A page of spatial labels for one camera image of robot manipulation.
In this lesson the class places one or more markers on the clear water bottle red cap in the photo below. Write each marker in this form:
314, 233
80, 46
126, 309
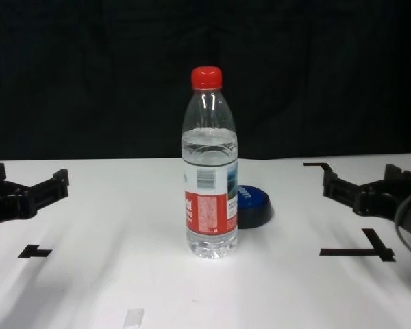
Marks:
209, 205

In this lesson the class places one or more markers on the short black T tape mark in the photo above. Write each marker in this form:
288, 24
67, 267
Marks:
34, 253

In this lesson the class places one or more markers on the clear tape piece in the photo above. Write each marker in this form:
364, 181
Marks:
134, 317

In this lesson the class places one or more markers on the black corner tape mark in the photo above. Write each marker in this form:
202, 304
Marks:
313, 164

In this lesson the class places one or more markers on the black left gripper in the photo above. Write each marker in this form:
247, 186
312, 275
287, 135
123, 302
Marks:
3, 204

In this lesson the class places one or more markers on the dark blue round lid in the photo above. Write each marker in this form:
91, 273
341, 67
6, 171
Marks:
255, 209

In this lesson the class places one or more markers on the black backdrop curtain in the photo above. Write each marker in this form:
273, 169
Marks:
89, 68

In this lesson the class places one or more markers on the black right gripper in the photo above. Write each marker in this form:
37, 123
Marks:
380, 200

